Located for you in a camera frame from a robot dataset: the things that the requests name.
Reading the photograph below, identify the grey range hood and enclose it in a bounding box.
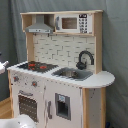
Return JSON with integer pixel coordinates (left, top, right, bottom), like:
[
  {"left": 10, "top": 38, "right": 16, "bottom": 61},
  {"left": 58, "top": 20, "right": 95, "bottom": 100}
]
[{"left": 25, "top": 15, "right": 53, "bottom": 34}]

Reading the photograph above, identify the right red stove knob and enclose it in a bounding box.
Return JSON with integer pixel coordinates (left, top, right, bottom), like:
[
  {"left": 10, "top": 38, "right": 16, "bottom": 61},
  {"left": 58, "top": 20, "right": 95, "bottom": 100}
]
[{"left": 32, "top": 81, "right": 37, "bottom": 87}]

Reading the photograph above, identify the black toy faucet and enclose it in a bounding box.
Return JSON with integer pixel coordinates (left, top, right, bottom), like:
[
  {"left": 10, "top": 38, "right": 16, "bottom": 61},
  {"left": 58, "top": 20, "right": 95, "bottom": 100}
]
[{"left": 76, "top": 50, "right": 94, "bottom": 70}]

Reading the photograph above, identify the left red stove knob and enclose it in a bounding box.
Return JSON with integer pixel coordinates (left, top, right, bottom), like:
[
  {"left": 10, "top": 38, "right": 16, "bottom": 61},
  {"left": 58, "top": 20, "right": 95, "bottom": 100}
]
[{"left": 13, "top": 76, "right": 19, "bottom": 82}]

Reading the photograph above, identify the grey toy sink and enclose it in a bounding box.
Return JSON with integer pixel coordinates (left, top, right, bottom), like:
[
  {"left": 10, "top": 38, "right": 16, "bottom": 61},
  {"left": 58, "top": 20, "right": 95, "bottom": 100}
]
[{"left": 52, "top": 67, "right": 92, "bottom": 81}]

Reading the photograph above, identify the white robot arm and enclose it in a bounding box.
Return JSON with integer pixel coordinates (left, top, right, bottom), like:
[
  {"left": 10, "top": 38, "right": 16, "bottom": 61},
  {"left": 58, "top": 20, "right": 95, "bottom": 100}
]
[{"left": 0, "top": 61, "right": 9, "bottom": 74}]

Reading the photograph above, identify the white cupboard door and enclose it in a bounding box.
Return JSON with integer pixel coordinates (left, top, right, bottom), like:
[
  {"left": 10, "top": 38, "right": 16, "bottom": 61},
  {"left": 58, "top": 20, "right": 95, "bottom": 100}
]
[{"left": 45, "top": 81, "right": 81, "bottom": 128}]

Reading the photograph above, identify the wooden toy kitchen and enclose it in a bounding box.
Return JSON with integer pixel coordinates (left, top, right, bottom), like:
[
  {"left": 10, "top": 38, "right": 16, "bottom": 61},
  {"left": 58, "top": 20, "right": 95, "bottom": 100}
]
[{"left": 8, "top": 10, "right": 115, "bottom": 128}]

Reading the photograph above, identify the toy oven door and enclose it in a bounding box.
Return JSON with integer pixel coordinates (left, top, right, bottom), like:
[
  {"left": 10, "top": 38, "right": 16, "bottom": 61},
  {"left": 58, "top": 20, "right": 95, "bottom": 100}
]
[{"left": 18, "top": 90, "right": 38, "bottom": 122}]

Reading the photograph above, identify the black toy stovetop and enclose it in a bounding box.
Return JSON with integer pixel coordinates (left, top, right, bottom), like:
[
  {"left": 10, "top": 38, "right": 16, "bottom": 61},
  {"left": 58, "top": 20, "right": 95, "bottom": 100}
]
[{"left": 20, "top": 61, "right": 56, "bottom": 73}]

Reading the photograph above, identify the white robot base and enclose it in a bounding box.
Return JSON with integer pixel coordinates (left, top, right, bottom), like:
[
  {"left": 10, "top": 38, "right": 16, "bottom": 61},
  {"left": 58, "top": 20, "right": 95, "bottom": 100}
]
[{"left": 0, "top": 114, "right": 37, "bottom": 128}]

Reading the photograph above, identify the toy microwave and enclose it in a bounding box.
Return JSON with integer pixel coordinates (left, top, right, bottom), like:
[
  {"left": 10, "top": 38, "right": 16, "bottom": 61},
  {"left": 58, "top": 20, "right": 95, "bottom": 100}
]
[{"left": 55, "top": 14, "right": 93, "bottom": 34}]

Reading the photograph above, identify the red stove knob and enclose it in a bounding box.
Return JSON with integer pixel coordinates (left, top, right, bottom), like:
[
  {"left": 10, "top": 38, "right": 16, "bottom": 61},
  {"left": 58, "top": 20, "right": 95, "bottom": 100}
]
[
  {"left": 32, "top": 81, "right": 37, "bottom": 87},
  {"left": 13, "top": 76, "right": 19, "bottom": 82}
]

